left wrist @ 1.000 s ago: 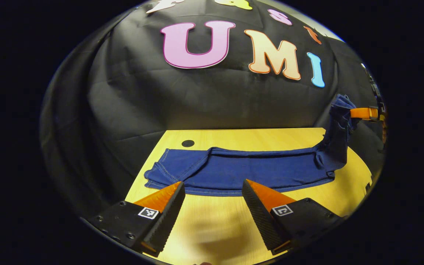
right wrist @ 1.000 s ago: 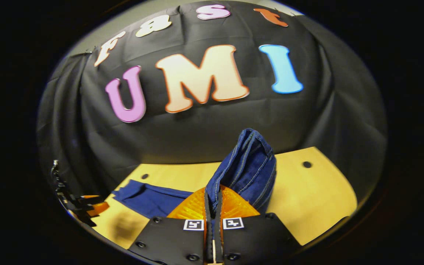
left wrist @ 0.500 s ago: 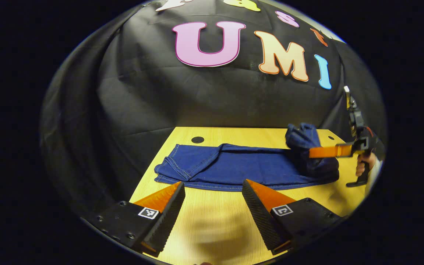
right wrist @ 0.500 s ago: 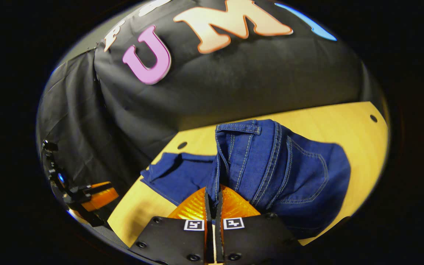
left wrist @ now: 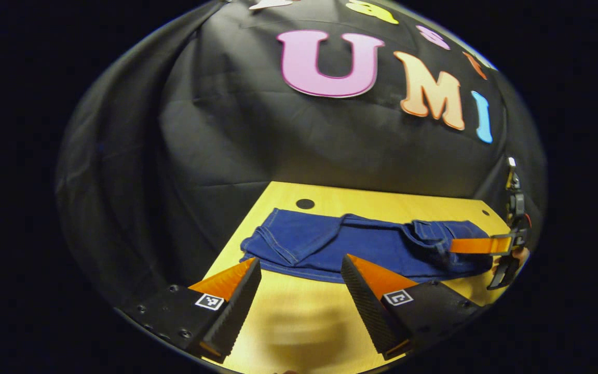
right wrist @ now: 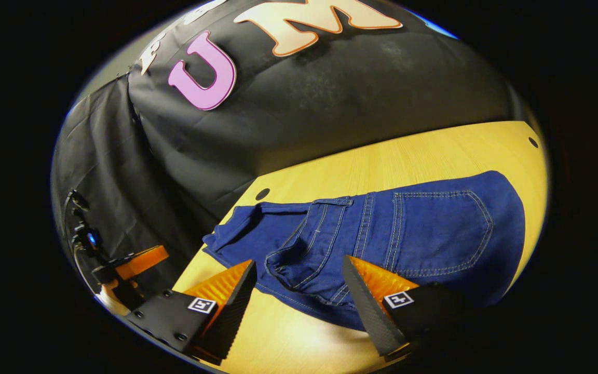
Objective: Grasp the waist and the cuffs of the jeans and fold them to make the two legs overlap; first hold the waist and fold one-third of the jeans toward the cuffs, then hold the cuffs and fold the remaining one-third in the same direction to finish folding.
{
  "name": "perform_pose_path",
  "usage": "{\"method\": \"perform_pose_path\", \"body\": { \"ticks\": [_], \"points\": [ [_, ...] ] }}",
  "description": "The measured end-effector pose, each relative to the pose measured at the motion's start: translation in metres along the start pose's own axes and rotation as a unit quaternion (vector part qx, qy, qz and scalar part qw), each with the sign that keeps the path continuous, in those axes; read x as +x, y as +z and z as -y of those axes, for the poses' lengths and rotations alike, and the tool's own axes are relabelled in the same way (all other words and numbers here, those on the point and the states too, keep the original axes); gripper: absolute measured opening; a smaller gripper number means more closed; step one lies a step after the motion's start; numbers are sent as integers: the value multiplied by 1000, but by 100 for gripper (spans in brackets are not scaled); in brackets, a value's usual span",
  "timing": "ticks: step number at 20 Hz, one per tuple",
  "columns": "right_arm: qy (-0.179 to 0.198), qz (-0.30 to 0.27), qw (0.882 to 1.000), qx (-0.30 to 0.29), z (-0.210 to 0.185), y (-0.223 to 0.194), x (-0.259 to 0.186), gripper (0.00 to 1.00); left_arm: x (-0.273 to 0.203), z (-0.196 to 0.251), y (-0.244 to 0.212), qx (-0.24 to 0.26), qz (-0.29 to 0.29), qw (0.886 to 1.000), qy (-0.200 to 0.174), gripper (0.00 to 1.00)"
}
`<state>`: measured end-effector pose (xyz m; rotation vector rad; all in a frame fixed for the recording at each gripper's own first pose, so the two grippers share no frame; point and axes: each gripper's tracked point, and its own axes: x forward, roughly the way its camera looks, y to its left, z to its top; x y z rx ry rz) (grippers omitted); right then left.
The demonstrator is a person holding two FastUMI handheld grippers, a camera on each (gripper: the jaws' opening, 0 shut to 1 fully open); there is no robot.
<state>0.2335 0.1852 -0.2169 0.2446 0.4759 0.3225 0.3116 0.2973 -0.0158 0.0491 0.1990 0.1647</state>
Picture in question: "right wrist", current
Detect black backdrop cloth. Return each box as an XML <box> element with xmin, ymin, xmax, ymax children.
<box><xmin>51</xmin><ymin>0</ymin><xmax>531</xmax><ymax>312</ymax></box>

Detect blue denim jeans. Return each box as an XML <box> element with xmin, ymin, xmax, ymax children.
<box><xmin>202</xmin><ymin>170</ymin><xmax>526</xmax><ymax>332</ymax></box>

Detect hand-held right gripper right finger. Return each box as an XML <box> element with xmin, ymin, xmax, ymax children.
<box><xmin>342</xmin><ymin>255</ymin><xmax>479</xmax><ymax>363</ymax></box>

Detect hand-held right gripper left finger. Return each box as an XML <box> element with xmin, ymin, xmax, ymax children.
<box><xmin>125</xmin><ymin>259</ymin><xmax>258</xmax><ymax>364</ymax></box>

